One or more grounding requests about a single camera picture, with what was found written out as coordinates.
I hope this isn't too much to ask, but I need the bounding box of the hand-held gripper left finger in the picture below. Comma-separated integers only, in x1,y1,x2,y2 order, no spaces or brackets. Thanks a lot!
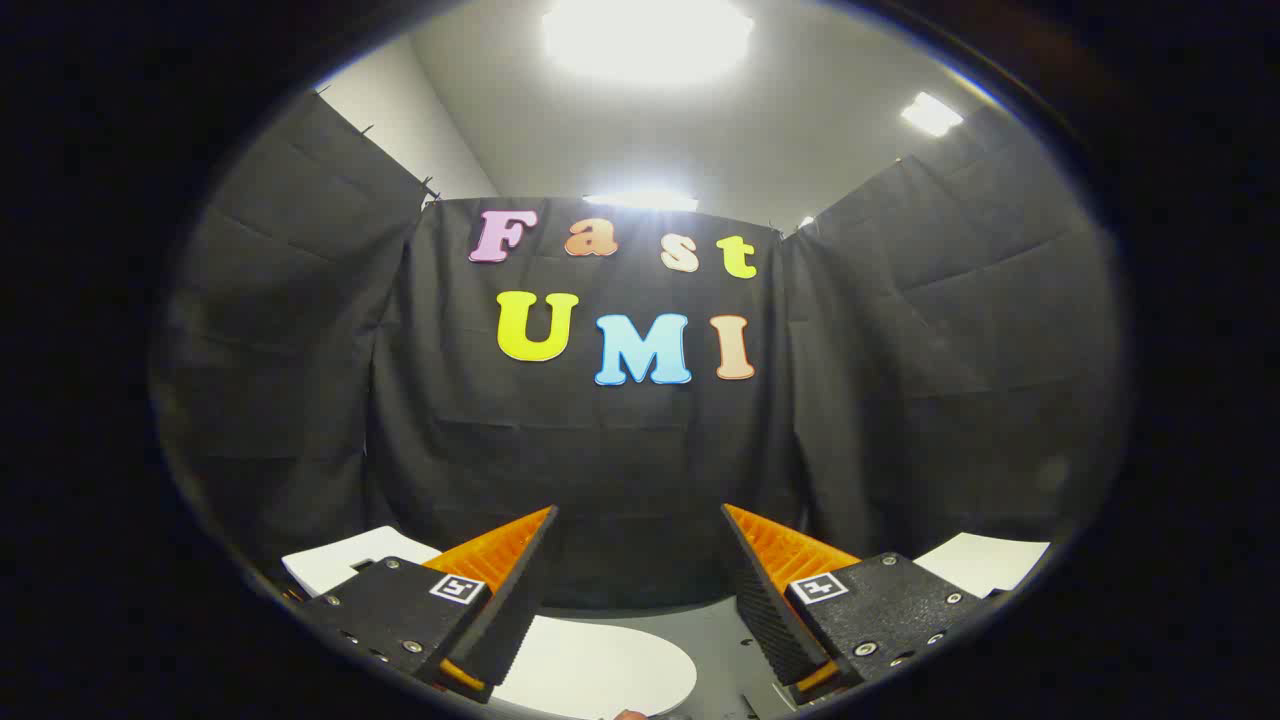
296,505,560,704

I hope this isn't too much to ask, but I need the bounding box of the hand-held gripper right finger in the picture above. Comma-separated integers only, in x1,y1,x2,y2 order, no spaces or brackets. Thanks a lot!
722,503,1009,709

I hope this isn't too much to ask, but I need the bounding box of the grey drawer cabinet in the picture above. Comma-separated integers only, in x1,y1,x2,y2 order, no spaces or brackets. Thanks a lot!
914,532,1051,599

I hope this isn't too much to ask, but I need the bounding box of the rectangular ceiling light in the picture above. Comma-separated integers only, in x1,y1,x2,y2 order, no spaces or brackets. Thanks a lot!
900,92,964,138

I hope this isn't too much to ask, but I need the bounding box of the black backdrop cloth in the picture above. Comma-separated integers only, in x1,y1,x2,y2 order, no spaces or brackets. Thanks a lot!
150,92,1126,611

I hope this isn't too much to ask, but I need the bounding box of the long ceiling light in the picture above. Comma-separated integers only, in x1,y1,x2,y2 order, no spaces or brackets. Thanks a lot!
583,190,699,213

